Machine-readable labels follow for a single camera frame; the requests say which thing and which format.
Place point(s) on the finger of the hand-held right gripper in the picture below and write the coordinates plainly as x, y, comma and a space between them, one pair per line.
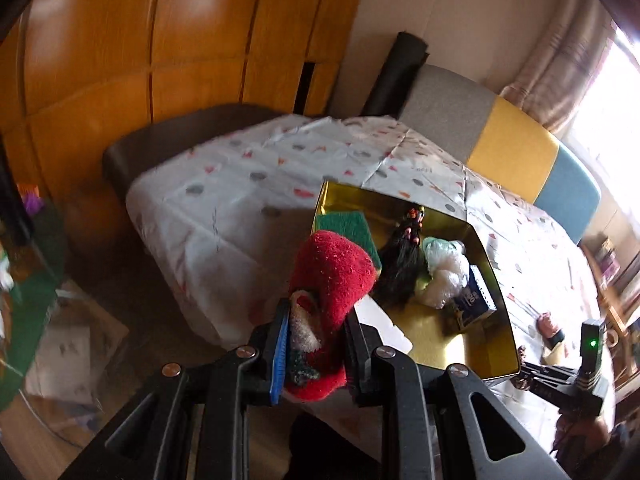
550, 379

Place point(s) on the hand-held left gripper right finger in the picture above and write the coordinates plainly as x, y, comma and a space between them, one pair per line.
352, 345

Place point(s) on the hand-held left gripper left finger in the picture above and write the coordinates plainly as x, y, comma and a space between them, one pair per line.
280, 355

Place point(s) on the red fuzzy sock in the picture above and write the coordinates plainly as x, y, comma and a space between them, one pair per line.
335, 270

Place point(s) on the gold box with maroon outside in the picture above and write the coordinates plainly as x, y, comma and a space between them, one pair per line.
435, 330

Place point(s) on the green scouring sponge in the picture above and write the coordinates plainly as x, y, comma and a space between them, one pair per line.
345, 225

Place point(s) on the green and white soft bundle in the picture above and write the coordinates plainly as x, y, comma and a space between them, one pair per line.
445, 275

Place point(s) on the pink satin scrunchie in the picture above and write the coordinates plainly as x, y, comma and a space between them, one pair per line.
545, 321

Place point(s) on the black hair piece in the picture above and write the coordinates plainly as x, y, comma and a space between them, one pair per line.
400, 265

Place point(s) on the blue tissue packet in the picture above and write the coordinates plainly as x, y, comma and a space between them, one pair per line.
472, 302

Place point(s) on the wooden shelf with boxes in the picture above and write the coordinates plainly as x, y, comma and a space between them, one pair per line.
610, 260

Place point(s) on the grey patterned tablecloth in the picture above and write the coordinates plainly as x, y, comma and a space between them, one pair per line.
240, 200

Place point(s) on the cardboard sheet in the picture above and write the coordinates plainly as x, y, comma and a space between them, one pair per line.
75, 350

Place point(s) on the grey yellow blue sofa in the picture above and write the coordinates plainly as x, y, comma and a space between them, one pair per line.
510, 140

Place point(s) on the green cloth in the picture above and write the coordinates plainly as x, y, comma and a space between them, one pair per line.
30, 310

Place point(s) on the window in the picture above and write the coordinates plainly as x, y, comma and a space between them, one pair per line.
620, 110

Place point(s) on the black rolled mat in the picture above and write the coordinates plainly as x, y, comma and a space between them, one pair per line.
400, 70

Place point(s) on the beige curtain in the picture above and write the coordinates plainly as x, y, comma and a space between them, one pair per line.
565, 50

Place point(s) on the wooden wardrobe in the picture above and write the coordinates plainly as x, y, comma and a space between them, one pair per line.
125, 35

